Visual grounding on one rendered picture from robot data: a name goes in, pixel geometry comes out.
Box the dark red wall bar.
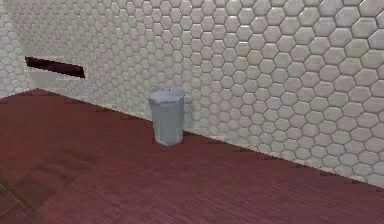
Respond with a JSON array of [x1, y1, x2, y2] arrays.
[[24, 55, 86, 80]]

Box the grey metal trash can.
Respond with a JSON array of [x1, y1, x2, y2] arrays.
[[147, 86, 186, 147]]

